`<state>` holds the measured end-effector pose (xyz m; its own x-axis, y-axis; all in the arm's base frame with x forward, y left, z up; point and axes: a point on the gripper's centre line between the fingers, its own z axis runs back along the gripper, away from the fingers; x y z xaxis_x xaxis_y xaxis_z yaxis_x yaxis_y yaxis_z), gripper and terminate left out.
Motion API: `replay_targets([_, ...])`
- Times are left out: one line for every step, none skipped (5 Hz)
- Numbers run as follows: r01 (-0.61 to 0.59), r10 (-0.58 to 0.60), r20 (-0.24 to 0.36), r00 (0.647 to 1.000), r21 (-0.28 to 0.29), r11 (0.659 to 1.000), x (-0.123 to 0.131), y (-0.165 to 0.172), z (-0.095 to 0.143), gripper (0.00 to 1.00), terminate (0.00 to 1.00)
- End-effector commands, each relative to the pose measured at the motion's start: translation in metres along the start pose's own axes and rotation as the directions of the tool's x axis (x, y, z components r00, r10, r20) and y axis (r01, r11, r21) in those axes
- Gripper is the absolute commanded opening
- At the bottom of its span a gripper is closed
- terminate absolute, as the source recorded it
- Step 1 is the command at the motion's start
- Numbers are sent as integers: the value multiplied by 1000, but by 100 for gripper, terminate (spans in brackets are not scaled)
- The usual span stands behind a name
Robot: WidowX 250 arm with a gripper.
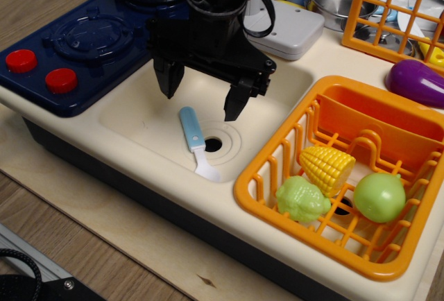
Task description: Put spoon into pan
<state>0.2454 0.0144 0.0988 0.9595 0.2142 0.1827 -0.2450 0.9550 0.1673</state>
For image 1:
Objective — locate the cream toy kitchen sink unit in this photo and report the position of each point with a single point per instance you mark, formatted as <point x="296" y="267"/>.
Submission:
<point x="132" y="139"/>

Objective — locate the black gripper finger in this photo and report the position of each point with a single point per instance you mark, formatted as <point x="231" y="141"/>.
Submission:
<point x="236" y="99"/>
<point x="169" y="75"/>

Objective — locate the blue and white toy spoon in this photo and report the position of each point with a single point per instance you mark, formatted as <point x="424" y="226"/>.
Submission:
<point x="196" y="144"/>

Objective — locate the red stove knob right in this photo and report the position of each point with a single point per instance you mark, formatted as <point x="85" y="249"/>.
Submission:
<point x="61" y="81"/>

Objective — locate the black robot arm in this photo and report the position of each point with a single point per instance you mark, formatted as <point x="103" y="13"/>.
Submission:
<point x="213" y="40"/>

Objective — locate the purple toy eggplant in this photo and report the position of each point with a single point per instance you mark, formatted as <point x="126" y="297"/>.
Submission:
<point x="417" y="82"/>

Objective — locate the green toy apple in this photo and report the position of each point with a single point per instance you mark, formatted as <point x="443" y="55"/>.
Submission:
<point x="380" y="197"/>

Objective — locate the black metal bracket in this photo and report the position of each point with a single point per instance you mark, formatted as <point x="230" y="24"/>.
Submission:
<point x="67" y="289"/>

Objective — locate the red stove knob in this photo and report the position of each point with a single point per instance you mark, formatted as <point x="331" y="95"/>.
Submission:
<point x="21" y="61"/>
<point x="61" y="81"/>

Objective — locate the light green toy vegetable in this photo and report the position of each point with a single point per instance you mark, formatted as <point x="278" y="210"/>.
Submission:
<point x="301" y="200"/>

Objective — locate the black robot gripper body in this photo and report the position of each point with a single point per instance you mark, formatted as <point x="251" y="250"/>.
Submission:
<point x="213" y="40"/>

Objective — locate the dark blue toy stove top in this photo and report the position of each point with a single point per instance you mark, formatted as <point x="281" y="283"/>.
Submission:
<point x="103" y="41"/>

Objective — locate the red stove knob left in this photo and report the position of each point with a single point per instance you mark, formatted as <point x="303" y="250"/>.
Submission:
<point x="21" y="61"/>

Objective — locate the orange plastic dish basket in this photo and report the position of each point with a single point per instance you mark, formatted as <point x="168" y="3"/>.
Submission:
<point x="340" y="132"/>

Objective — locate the orange upright dish rack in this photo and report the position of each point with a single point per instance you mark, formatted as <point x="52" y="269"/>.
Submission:
<point x="405" y="18"/>

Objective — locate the yellow toy piece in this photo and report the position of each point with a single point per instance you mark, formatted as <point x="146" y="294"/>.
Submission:
<point x="431" y="54"/>

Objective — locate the yellow toy corn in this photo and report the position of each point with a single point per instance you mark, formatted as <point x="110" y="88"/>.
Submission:
<point x="327" y="168"/>

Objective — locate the grey toy faucet base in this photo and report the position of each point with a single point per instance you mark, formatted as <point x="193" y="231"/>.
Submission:
<point x="295" y="30"/>

